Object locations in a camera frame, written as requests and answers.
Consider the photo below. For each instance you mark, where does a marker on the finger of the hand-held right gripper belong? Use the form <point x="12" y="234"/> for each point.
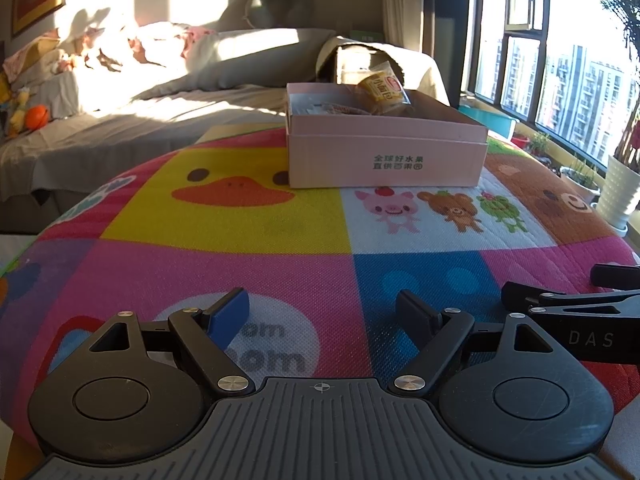
<point x="520" y="294"/>
<point x="615" y="276"/>

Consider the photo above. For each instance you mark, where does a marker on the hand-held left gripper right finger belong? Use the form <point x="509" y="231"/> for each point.
<point x="412" y="317"/>

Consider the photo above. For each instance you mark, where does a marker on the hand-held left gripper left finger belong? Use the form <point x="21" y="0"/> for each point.
<point x="232" y="315"/>

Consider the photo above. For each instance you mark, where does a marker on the pink cardboard box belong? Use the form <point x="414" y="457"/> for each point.
<point x="325" y="160"/>

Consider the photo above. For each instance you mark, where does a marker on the round bun packet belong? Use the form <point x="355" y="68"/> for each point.
<point x="382" y="90"/>

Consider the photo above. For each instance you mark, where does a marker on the white pot stand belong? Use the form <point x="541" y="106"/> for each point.
<point x="612" y="229"/>

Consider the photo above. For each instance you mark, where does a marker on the tall white plant pot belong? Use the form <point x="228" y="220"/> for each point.
<point x="620" y="190"/>

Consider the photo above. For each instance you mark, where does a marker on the colourful cartoon play mat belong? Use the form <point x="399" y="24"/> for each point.
<point x="150" y="280"/>

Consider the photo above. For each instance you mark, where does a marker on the white planter with grass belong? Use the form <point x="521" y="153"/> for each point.
<point x="580" y="185"/>

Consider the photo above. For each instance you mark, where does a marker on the small potted plant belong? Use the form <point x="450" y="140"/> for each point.
<point x="539" y="144"/>

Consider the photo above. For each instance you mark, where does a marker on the red plastic basin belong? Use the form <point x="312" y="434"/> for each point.
<point x="521" y="141"/>

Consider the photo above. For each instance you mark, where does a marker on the teal plastic basin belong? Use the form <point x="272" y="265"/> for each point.
<point x="487" y="120"/>

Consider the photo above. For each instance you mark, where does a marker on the grey bed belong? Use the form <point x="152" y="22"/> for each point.
<point x="125" y="125"/>

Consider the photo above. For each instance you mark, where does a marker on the tall green plant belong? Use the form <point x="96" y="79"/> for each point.
<point x="630" y="35"/>

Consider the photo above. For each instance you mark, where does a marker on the white bedside cabinet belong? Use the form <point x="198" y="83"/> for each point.
<point x="350" y="67"/>

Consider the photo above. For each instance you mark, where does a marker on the orange toy ball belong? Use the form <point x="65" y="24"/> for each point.
<point x="37" y="117"/>

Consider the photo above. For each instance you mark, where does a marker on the green box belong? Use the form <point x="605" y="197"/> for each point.
<point x="366" y="36"/>

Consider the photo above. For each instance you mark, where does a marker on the crumpled floral duvet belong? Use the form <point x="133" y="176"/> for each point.
<point x="135" y="45"/>

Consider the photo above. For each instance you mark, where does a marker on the yellow plush toy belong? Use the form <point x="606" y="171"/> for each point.
<point x="15" y="110"/>

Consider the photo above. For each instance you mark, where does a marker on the grey neck pillow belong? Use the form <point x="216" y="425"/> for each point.
<point x="280" y="5"/>

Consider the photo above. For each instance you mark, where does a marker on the beige curtain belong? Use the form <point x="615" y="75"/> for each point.
<point x="400" y="0"/>

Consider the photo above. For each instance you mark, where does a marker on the floral pink pillow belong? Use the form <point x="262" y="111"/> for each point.
<point x="30" y="57"/>

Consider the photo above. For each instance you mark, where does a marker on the dark window frame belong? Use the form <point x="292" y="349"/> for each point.
<point x="544" y="85"/>

